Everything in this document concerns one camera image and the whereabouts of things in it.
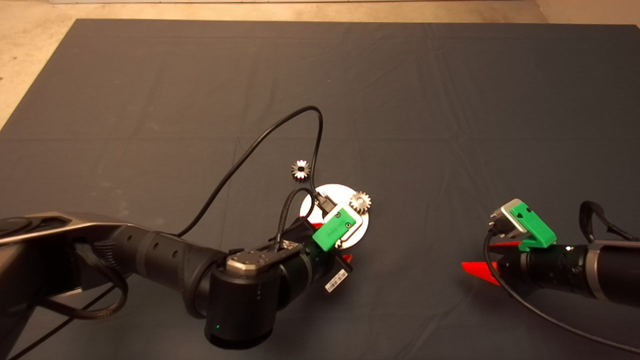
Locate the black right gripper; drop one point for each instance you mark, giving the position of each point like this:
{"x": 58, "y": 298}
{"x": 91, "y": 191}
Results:
{"x": 545, "y": 270}

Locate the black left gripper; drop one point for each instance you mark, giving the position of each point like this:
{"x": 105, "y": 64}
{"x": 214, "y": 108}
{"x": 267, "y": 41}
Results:
{"x": 325, "y": 270}

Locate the small steel planetary gear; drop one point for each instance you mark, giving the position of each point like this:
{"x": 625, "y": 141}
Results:
{"x": 305, "y": 175}
{"x": 357, "y": 206}

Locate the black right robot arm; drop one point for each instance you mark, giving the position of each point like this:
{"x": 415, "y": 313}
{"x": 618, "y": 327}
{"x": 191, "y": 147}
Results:
{"x": 615, "y": 272}

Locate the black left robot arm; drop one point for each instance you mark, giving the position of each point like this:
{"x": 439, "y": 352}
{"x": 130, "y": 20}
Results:
{"x": 165, "y": 255}

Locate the round metal carrier plate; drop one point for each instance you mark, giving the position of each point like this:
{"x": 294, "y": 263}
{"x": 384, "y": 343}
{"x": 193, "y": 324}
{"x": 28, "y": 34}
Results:
{"x": 360, "y": 230}

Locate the green left camera mount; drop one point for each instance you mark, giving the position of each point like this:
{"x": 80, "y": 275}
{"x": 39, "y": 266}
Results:
{"x": 330, "y": 232}

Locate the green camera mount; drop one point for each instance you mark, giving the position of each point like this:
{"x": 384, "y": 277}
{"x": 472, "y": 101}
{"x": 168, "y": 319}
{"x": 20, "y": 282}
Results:
{"x": 330, "y": 232}
{"x": 537, "y": 227}

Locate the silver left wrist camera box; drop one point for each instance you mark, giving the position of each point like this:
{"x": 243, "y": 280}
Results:
{"x": 356, "y": 225}

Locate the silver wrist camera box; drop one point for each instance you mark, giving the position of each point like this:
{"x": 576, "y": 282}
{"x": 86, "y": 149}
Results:
{"x": 356, "y": 225}
{"x": 506, "y": 212}

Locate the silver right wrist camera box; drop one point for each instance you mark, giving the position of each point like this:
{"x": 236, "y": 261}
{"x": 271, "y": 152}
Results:
{"x": 506, "y": 212}

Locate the green right camera mount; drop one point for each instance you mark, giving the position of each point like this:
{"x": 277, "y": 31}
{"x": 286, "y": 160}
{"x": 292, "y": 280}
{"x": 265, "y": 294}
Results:
{"x": 537, "y": 227}

